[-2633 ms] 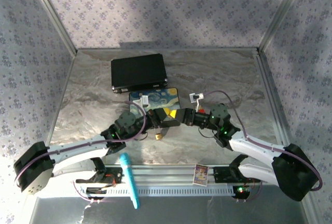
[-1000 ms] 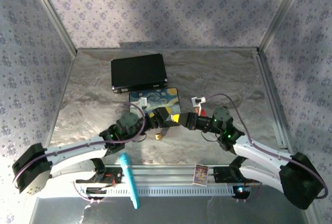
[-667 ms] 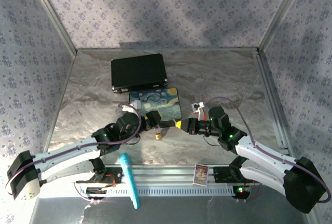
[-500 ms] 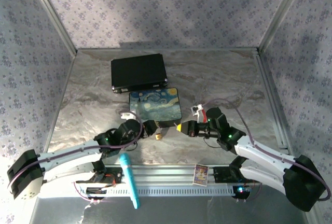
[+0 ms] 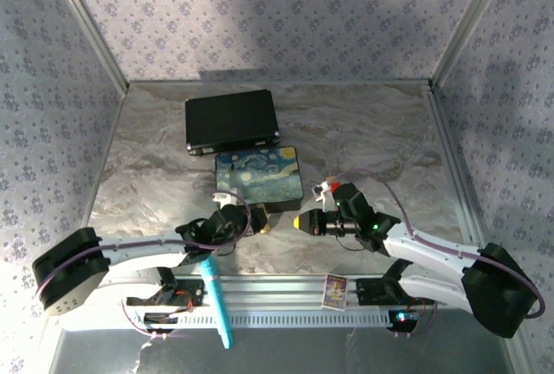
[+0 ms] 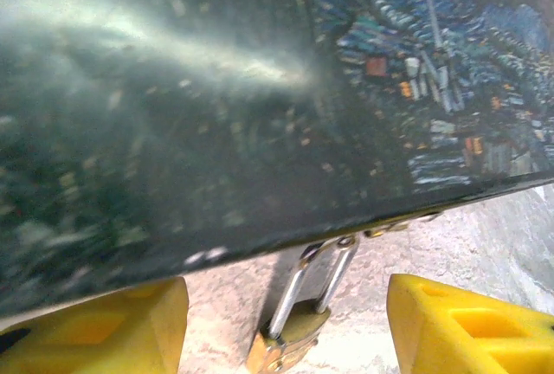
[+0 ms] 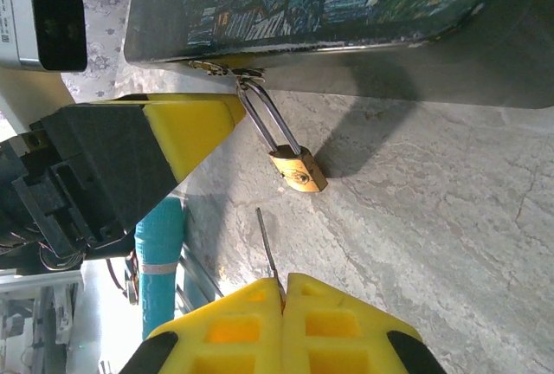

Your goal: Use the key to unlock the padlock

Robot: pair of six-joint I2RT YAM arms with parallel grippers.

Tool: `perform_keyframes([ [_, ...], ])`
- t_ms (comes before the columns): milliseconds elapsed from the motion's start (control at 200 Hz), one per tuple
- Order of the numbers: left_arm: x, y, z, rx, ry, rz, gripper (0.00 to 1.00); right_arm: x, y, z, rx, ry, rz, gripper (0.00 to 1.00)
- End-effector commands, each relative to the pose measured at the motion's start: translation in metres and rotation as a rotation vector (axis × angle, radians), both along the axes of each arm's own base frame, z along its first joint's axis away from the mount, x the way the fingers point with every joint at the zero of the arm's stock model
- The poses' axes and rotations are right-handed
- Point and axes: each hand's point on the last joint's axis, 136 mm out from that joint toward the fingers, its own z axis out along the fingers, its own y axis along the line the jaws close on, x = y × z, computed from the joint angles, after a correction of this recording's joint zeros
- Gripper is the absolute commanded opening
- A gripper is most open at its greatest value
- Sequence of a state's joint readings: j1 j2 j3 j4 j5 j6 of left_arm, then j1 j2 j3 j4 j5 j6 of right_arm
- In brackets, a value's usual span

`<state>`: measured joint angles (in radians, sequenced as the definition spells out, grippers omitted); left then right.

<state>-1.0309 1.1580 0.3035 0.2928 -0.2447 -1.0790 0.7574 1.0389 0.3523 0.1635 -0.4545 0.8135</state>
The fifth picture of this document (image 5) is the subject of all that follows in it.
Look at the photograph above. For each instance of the starry night painted box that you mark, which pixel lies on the starry night painted box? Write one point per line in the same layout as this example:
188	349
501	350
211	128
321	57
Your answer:
259	175

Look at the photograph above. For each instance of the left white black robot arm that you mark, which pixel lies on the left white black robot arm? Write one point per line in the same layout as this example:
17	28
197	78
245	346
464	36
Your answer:
138	250

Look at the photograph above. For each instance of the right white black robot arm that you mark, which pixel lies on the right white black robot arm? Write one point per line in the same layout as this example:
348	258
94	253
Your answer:
424	244

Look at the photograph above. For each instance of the small picture card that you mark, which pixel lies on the small picture card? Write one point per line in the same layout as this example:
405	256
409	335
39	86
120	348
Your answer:
334	292

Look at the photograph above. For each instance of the teal marker pen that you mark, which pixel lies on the teal marker pen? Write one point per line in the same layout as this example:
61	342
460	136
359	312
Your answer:
216	300

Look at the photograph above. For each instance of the black hard case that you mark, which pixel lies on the black hard case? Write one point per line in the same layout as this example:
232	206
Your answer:
231	120

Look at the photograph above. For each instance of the aluminium mounting rail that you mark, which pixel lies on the aluminium mounting rail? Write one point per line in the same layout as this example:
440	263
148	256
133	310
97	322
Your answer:
277	289

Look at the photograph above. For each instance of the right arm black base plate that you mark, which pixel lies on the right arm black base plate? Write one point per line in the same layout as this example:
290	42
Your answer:
368	289

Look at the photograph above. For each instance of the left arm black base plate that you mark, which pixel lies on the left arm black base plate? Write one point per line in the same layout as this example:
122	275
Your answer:
190	298

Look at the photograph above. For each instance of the aluminium table side rail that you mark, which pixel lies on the aluminium table side rail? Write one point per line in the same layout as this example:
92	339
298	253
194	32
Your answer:
459	166

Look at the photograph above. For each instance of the aluminium corner post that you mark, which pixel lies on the aluminium corner post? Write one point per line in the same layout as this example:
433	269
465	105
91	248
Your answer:
467	19
86	23

